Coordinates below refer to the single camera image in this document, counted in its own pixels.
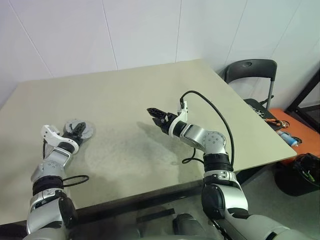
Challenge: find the black flat floor bar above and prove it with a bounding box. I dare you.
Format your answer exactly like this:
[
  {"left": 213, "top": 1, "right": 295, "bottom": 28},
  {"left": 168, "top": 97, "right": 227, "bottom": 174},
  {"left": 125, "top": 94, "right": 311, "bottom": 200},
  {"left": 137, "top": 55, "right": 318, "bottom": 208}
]
[{"left": 136, "top": 208, "right": 176, "bottom": 224}]

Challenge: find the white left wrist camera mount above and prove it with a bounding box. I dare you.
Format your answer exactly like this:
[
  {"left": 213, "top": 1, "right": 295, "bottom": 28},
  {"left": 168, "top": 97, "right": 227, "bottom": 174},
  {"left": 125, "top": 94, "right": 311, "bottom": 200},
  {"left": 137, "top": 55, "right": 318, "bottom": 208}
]
[{"left": 40, "top": 124, "right": 79, "bottom": 151}]

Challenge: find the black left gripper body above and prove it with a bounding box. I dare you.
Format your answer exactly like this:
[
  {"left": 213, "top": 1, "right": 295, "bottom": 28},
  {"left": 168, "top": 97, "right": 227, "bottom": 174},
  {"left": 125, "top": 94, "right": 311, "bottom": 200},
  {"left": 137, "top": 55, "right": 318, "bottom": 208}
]
[{"left": 61, "top": 131, "right": 81, "bottom": 144}]

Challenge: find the black folding chair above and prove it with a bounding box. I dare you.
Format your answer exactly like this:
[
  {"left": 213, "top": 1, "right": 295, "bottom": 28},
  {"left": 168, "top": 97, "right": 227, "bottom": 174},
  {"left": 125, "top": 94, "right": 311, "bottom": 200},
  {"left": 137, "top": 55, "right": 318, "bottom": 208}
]
[{"left": 222, "top": 58, "right": 278, "bottom": 118}]

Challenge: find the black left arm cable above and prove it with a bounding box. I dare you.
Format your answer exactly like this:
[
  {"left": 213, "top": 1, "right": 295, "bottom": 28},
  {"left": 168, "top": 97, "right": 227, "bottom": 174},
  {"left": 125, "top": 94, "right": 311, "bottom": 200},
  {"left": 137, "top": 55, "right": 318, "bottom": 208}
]
[{"left": 42, "top": 139, "right": 90, "bottom": 187}]

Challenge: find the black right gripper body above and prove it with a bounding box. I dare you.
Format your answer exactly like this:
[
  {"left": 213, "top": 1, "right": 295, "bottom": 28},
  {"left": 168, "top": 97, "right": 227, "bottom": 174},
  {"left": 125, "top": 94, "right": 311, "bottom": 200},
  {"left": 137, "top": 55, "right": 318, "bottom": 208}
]
[{"left": 161, "top": 112, "right": 180, "bottom": 135}]

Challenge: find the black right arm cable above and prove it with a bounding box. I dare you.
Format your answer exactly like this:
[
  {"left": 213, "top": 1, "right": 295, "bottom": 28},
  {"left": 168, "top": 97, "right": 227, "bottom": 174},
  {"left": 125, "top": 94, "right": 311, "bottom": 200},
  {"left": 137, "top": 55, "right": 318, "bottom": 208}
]
[{"left": 178, "top": 90, "right": 236, "bottom": 173}]

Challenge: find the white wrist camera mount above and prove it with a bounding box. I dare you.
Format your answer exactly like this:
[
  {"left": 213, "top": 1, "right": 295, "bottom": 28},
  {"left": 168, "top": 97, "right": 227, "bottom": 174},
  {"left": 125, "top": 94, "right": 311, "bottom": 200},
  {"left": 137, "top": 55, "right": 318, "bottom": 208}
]
[
  {"left": 40, "top": 124, "right": 79, "bottom": 151},
  {"left": 167, "top": 99, "right": 190, "bottom": 137}
]

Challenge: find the black waste bin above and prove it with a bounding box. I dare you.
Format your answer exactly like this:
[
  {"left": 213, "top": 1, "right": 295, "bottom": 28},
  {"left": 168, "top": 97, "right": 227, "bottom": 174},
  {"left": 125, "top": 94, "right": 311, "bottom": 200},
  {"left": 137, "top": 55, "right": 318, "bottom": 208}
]
[{"left": 274, "top": 152, "right": 320, "bottom": 197}]

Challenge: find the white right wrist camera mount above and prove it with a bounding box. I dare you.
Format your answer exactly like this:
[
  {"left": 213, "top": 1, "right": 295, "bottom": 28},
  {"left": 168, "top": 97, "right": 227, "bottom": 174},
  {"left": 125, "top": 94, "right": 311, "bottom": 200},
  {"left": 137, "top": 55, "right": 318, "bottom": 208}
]
[{"left": 167, "top": 99, "right": 190, "bottom": 137}]

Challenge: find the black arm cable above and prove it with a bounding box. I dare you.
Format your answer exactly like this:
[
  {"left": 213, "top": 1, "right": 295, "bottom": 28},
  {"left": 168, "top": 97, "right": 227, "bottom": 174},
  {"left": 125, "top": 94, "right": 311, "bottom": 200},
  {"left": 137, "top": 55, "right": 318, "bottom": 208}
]
[
  {"left": 42, "top": 139, "right": 90, "bottom": 187},
  {"left": 178, "top": 90, "right": 236, "bottom": 173}
]

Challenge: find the silver spoked wheel part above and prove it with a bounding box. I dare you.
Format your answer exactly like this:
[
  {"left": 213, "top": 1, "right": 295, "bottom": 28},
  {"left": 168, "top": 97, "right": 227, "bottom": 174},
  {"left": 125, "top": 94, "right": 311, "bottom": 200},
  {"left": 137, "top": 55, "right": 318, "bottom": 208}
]
[{"left": 252, "top": 106, "right": 268, "bottom": 118}]

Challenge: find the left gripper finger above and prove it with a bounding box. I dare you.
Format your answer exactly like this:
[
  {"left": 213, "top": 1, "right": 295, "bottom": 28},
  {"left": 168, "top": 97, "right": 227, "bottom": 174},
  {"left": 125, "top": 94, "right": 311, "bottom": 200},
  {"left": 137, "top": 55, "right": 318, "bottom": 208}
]
[
  {"left": 65, "top": 121, "right": 78, "bottom": 136},
  {"left": 73, "top": 122, "right": 88, "bottom": 138}
]

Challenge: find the black table frame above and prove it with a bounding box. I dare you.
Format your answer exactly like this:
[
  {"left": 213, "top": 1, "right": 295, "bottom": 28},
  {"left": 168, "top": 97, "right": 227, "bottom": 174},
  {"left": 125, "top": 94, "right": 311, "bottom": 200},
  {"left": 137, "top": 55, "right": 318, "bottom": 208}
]
[{"left": 0, "top": 166, "right": 266, "bottom": 240}]

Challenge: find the dark rounded grey shape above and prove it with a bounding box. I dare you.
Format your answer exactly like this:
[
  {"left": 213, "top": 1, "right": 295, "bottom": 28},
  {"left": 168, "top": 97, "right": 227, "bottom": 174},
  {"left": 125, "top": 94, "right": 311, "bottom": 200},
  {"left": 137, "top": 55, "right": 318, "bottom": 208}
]
[{"left": 172, "top": 213, "right": 208, "bottom": 240}]

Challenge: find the small grey gear plate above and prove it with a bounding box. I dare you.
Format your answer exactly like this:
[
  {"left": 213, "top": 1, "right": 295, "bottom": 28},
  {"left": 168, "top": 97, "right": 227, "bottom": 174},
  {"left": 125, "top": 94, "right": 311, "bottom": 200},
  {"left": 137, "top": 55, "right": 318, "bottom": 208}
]
[{"left": 62, "top": 119, "right": 97, "bottom": 141}]

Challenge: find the blue and white can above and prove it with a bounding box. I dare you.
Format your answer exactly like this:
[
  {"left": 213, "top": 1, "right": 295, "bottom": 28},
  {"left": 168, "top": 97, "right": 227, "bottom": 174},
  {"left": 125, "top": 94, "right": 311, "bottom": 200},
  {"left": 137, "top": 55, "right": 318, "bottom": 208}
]
[{"left": 278, "top": 131, "right": 303, "bottom": 147}]

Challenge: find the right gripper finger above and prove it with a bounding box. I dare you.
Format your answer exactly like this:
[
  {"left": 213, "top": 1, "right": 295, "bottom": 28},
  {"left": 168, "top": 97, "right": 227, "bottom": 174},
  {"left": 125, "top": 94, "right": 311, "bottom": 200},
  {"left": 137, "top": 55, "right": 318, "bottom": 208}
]
[
  {"left": 151, "top": 117, "right": 168, "bottom": 133},
  {"left": 146, "top": 107, "right": 169, "bottom": 120}
]

